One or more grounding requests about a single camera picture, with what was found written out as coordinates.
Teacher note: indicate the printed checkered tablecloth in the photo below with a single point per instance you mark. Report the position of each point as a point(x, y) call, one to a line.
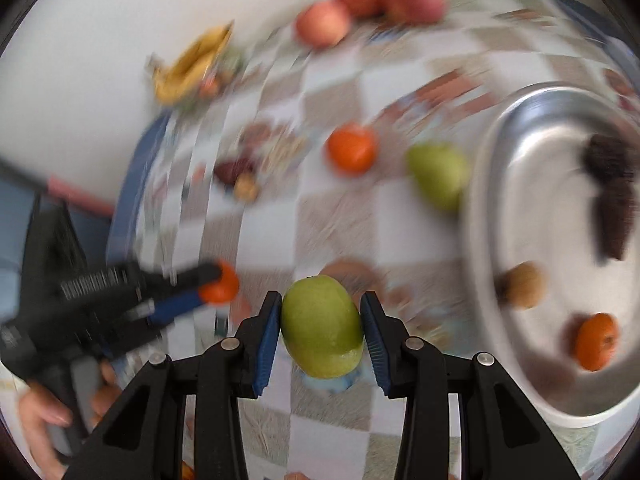
point(340, 230)

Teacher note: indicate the dried red date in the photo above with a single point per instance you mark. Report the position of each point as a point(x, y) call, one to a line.
point(612, 220)
point(232, 170)
point(607, 157)

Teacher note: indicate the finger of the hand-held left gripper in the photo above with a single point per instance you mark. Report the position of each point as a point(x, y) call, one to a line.
point(180, 276)
point(172, 307)

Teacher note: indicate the person's left hand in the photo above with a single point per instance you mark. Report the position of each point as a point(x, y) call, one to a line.
point(40, 415)

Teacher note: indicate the round brown longan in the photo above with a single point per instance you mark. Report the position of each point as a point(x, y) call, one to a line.
point(522, 285)

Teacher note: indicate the large green jujube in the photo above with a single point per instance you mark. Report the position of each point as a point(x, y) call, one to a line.
point(320, 325)

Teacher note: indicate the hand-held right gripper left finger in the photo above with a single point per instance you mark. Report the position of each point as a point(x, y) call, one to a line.
point(270, 342)

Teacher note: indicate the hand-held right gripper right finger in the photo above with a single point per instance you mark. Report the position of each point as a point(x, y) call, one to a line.
point(375, 342)

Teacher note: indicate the small green jujube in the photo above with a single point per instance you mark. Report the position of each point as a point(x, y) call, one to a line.
point(440, 175)

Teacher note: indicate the round metal plate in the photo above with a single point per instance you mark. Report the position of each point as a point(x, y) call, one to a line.
point(540, 200)

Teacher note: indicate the small mandarin orange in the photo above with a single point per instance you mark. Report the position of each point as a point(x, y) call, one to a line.
point(351, 149)

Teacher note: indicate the small tan longan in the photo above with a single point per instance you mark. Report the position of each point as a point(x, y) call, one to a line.
point(246, 189)

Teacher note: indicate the bunch of yellow bananas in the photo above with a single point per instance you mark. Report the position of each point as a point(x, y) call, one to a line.
point(190, 67)

